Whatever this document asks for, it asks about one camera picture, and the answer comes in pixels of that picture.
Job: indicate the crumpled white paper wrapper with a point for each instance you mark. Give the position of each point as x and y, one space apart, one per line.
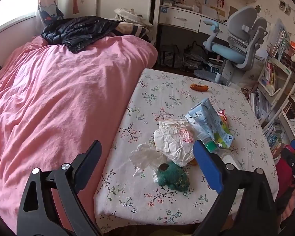
172 140

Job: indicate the orange sausage toy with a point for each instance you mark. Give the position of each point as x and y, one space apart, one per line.
199 87

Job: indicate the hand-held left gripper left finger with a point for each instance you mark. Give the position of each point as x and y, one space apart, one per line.
88 159

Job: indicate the striped cloth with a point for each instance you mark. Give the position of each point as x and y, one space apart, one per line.
135 30

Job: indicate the window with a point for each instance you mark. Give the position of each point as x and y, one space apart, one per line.
12 9

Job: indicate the small red-label cup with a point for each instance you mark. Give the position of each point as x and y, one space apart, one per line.
222 116

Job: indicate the red cloth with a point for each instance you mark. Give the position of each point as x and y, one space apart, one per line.
284 174

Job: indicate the white desk with drawers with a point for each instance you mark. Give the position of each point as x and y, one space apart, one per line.
179 18

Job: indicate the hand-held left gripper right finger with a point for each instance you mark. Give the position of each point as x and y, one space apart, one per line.
207 164

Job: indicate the floral bed sheet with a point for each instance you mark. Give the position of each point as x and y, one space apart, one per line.
162 98

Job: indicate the white bookshelf with books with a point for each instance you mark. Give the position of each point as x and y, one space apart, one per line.
272 78

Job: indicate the grey and blue desk chair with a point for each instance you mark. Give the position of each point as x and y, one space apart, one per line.
241 29

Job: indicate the blue milk carton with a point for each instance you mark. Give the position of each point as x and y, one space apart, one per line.
206 120

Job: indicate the white plastic bag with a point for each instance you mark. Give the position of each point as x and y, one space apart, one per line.
145 156

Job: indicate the black puffer jacket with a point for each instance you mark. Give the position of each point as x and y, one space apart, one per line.
81 32

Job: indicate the pink duvet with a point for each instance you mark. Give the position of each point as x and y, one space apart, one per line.
51 103

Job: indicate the clear bottle with green cap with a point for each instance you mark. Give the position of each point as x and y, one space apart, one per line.
210 145

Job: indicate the green knitted cloth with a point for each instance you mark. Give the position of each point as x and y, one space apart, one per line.
172 177

